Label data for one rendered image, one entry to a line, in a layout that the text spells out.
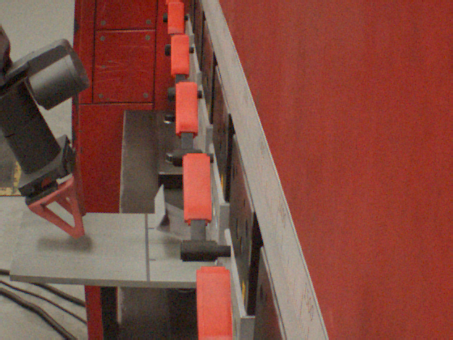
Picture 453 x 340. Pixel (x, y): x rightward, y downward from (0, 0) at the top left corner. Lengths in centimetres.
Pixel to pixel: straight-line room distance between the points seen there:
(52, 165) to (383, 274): 82
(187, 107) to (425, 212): 74
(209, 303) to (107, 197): 147
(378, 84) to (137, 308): 99
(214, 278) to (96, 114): 140
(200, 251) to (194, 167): 8
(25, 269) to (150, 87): 94
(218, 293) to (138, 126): 130
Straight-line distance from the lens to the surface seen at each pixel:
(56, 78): 108
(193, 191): 80
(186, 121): 98
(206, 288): 63
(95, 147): 204
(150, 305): 129
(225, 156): 87
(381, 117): 32
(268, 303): 58
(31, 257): 115
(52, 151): 112
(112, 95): 200
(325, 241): 42
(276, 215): 56
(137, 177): 168
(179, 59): 118
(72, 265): 113
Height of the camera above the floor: 154
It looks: 23 degrees down
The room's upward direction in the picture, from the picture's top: 3 degrees clockwise
